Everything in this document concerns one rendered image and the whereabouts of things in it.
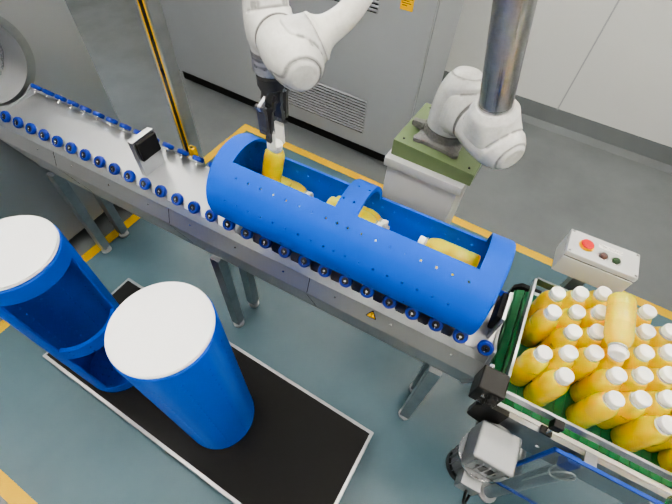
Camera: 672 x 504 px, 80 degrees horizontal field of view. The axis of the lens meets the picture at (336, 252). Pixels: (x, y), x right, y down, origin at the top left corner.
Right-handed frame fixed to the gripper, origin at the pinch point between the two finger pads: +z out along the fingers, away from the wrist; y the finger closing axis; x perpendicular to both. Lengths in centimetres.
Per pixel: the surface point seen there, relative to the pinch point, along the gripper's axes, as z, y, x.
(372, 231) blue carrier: 4.9, 13.6, 38.8
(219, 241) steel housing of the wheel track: 39.5, 18.6, -14.4
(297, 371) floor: 126, 20, 17
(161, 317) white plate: 23, 55, -1
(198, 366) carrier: 27, 60, 14
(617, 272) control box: 16, -18, 104
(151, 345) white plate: 23, 62, 2
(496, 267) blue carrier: 3, 10, 70
